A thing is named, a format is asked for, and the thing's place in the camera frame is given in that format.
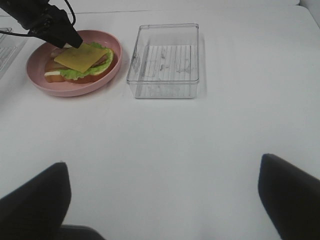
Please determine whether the right clear plastic tray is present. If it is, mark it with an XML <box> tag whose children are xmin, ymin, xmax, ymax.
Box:
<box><xmin>126</xmin><ymin>23</ymin><xmax>199</xmax><ymax>99</ymax></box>

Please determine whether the yellow cheese slice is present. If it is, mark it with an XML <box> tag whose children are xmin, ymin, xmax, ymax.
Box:
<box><xmin>53</xmin><ymin>43</ymin><xmax>108</xmax><ymax>73</ymax></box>

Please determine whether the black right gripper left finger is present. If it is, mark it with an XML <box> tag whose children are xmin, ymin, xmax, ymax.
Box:
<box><xmin>0</xmin><ymin>162</ymin><xmax>71</xmax><ymax>240</ymax></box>

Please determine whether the clear plastic tray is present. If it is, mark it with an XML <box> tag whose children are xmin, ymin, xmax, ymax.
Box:
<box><xmin>0</xmin><ymin>14</ymin><xmax>28</xmax><ymax>79</ymax></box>
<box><xmin>126</xmin><ymin>23</ymin><xmax>199</xmax><ymax>99</ymax></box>

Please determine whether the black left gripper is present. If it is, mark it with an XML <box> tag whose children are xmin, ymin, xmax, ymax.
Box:
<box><xmin>0</xmin><ymin>0</ymin><xmax>83</xmax><ymax>48</ymax></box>

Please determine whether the green lettuce leaf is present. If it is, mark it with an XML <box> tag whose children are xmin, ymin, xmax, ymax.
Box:
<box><xmin>53</xmin><ymin>42</ymin><xmax>114</xmax><ymax>82</ymax></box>

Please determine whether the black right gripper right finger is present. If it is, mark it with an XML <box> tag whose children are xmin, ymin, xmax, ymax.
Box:
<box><xmin>257</xmin><ymin>153</ymin><xmax>320</xmax><ymax>240</ymax></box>

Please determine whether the bread slice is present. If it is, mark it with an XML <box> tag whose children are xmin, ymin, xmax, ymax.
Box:
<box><xmin>44</xmin><ymin>48</ymin><xmax>118</xmax><ymax>84</ymax></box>

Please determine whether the pink round plate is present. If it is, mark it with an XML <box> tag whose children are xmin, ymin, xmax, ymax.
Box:
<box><xmin>25</xmin><ymin>30</ymin><xmax>123</xmax><ymax>97</ymax></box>

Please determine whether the left clear plastic tray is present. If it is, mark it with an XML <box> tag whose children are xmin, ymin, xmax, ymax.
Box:
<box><xmin>0</xmin><ymin>14</ymin><xmax>28</xmax><ymax>79</ymax></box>

